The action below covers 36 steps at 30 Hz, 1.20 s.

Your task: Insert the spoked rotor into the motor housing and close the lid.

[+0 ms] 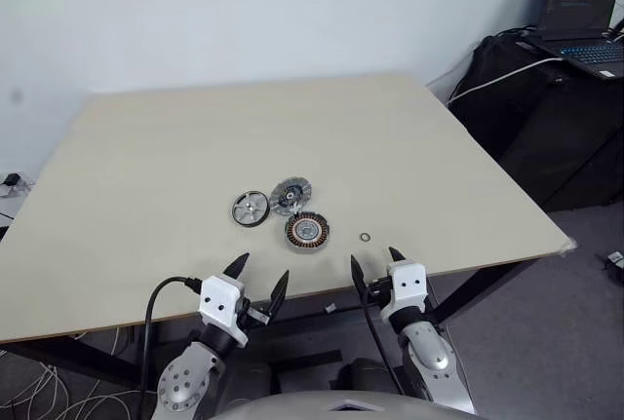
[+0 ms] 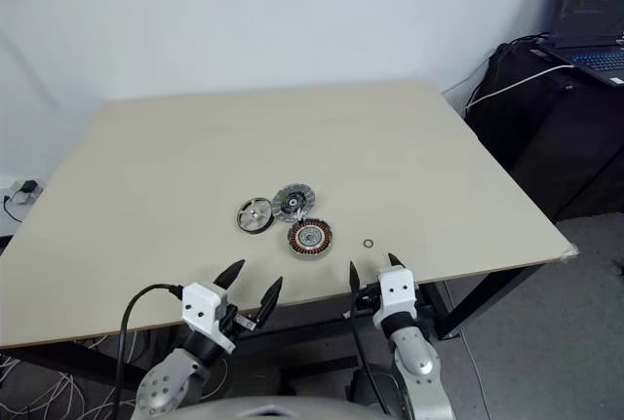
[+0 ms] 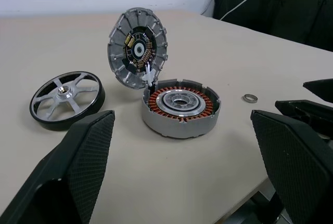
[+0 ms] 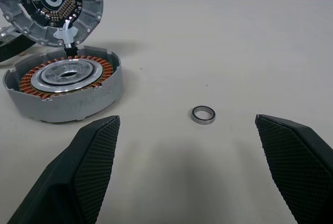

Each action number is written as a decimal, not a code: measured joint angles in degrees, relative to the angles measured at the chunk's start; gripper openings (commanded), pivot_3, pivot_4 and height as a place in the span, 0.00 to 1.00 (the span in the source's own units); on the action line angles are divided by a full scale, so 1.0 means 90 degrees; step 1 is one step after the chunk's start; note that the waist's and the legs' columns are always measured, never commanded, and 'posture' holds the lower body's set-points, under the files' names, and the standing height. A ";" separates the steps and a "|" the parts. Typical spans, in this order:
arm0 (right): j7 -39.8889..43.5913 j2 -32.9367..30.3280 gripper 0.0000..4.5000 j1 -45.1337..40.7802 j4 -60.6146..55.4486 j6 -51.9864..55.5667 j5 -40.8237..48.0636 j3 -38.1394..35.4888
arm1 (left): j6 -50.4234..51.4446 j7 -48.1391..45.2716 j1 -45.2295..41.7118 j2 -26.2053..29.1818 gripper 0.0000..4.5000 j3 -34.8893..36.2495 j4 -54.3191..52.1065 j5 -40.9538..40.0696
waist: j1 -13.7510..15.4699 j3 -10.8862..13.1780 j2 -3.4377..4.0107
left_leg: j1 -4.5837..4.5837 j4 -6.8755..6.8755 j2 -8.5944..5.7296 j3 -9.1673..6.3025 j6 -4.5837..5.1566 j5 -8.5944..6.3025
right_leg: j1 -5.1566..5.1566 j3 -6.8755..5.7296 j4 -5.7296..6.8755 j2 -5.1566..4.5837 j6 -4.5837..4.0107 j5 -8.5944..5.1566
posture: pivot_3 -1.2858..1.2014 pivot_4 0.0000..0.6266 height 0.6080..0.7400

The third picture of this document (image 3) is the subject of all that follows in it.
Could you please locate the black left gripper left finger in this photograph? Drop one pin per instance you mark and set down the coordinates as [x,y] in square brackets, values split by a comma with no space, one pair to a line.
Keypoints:
[78,161]

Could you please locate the small grey round object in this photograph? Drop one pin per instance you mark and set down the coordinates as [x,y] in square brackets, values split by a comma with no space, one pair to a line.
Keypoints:
[177,128]

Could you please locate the silver motor cover circuit board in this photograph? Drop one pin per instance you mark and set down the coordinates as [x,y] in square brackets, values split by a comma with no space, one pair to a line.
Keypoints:
[121,43]

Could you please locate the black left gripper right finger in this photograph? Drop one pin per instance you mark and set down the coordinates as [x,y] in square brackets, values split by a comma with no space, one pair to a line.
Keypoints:
[294,161]

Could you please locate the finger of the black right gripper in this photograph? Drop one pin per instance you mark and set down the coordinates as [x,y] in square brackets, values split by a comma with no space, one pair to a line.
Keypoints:
[309,115]
[322,90]

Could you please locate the black fabric covered cabinet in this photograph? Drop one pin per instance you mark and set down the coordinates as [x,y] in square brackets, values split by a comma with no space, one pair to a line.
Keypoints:
[281,16]

